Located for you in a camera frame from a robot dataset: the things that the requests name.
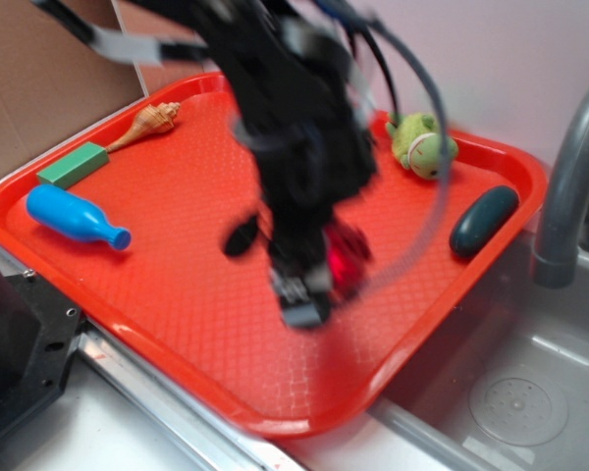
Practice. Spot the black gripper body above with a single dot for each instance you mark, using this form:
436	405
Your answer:
311	152

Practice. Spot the red plastic tray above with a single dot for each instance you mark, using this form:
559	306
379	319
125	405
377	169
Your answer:
211	324

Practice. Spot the green plush frog toy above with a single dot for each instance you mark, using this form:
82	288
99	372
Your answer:
419	145

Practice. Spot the green wooden block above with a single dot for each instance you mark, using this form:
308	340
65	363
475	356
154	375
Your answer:
74	166

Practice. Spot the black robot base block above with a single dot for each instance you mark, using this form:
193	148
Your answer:
39	329

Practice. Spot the blue plastic toy bottle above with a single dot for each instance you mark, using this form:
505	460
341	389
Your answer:
74	217

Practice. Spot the red paper ball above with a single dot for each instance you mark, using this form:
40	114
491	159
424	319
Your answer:
348	255

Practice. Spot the grey toy sink basin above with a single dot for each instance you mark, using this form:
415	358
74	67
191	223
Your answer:
503	382

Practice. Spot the dark teal oval toy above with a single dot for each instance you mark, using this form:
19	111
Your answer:
482	220

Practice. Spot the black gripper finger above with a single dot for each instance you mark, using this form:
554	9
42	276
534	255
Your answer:
304	300
240	237

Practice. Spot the brown cardboard panel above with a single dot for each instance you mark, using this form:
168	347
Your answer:
52	86

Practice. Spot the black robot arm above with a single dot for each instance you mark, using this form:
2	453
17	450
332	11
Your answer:
264	47

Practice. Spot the grey toy faucet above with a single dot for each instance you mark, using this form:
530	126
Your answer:
564	223

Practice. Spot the brown spiral seashell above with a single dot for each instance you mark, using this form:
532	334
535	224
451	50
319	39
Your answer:
153	119

